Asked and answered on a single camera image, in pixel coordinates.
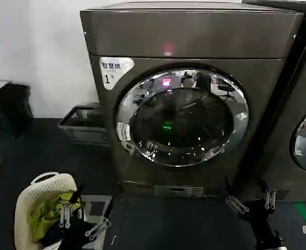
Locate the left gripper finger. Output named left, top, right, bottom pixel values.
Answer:
left=60, top=183, right=86, bottom=230
left=86, top=197, right=115, bottom=242

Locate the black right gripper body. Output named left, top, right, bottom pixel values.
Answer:
left=242, top=199, right=280, bottom=238

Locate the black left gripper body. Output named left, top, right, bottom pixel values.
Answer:
left=59, top=217, right=95, bottom=250

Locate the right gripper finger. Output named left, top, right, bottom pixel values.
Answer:
left=223, top=178, right=249, bottom=215
left=258, top=178, right=277, bottom=211

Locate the yellow-green garment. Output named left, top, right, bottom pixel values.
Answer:
left=34, top=191, right=82, bottom=243

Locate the dark navy garment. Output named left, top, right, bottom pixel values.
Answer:
left=42, top=215, right=91, bottom=250

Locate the grey square floor plate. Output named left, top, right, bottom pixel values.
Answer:
left=82, top=194, right=114, bottom=223

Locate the grey dryer with white sticker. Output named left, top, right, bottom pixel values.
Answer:
left=242, top=0, right=306, bottom=202

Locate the white perforated laundry basket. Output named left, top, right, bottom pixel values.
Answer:
left=14, top=171, right=86, bottom=250

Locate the grey plastic crate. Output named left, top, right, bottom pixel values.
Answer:
left=58, top=103, right=111, bottom=147

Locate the small white door sticker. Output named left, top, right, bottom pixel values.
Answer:
left=117, top=121, right=132, bottom=143

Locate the round chrome glass dryer door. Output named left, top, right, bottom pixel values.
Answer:
left=115, top=68, right=250, bottom=167

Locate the white label with number one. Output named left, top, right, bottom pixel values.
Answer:
left=99, top=56, right=135, bottom=91

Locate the grey front-loading dryer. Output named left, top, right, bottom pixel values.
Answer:
left=79, top=7, right=305, bottom=200

